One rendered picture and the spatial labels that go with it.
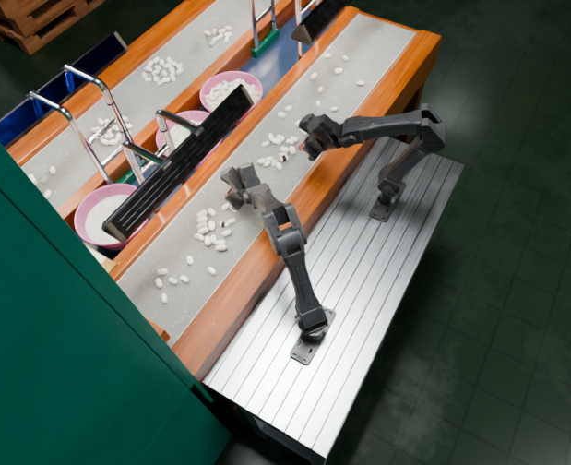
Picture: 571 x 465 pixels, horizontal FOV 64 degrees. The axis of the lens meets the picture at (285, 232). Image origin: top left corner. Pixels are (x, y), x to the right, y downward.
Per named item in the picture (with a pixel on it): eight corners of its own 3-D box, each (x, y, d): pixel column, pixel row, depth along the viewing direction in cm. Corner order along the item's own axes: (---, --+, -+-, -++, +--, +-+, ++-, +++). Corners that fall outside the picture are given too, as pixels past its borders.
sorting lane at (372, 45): (415, 35, 216) (416, 31, 214) (164, 361, 140) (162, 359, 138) (359, 17, 225) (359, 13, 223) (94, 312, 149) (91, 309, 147)
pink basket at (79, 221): (156, 193, 179) (148, 178, 171) (157, 251, 165) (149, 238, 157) (87, 204, 178) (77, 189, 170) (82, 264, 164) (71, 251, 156)
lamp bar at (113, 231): (254, 104, 151) (252, 87, 144) (124, 244, 124) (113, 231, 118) (234, 96, 153) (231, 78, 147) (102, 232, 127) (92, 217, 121)
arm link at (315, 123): (305, 137, 145) (334, 121, 137) (308, 118, 149) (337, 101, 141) (329, 158, 151) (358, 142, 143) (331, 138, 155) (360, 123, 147)
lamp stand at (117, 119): (148, 166, 186) (108, 77, 148) (114, 201, 178) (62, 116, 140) (115, 149, 192) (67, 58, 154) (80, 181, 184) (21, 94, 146)
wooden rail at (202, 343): (432, 68, 224) (442, 35, 208) (204, 393, 148) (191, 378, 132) (410, 61, 228) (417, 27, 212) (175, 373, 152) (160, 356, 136)
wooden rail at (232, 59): (303, 10, 241) (302, -10, 231) (38, 273, 165) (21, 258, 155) (293, 6, 243) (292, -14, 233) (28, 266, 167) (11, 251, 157)
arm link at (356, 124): (339, 135, 142) (443, 123, 131) (341, 114, 146) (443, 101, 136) (347, 160, 151) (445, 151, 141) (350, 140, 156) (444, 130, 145)
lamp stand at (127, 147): (227, 208, 174) (205, 123, 136) (195, 247, 165) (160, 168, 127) (188, 188, 180) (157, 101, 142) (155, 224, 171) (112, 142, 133)
